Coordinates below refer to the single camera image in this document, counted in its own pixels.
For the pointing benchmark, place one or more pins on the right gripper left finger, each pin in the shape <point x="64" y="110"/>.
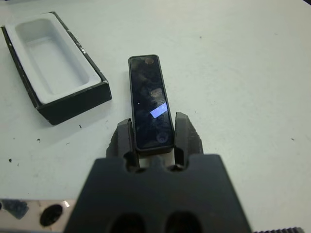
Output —
<point x="121" y="140"/>

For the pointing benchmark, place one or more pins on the black box base white insert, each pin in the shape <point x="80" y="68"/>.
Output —
<point x="73" y="106"/>

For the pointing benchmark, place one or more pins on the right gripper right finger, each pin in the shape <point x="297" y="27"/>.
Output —
<point x="187" y="136"/>

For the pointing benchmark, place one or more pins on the slim black camera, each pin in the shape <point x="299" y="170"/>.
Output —
<point x="150" y="97"/>

